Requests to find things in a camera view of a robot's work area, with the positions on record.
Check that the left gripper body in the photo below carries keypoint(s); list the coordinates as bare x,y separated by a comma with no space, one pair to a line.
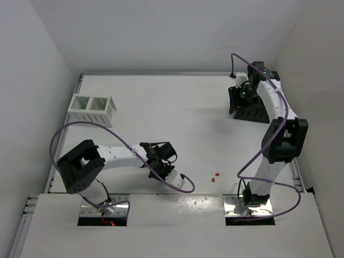
158,169

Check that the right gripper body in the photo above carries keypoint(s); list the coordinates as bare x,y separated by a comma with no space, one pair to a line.
239,105

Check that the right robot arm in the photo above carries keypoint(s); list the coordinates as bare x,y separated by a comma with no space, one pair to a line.
283,140

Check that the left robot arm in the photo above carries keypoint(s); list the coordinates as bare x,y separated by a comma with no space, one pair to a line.
81,165

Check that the black container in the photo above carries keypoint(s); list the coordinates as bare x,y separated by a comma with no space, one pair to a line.
255,112

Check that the white two-compartment container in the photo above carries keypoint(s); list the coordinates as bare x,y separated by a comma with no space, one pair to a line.
99,109

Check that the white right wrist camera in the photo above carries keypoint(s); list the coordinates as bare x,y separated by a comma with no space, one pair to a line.
240,79

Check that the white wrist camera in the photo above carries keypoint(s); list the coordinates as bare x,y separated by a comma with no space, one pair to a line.
240,79
175,178

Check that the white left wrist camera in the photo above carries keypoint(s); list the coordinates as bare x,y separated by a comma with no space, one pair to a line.
175,178

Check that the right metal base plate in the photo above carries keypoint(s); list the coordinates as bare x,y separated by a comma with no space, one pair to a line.
234,208

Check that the metal base plate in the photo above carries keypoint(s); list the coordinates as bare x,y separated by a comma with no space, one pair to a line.
234,208
119,208

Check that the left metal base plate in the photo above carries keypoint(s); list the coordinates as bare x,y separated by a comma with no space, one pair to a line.
119,208

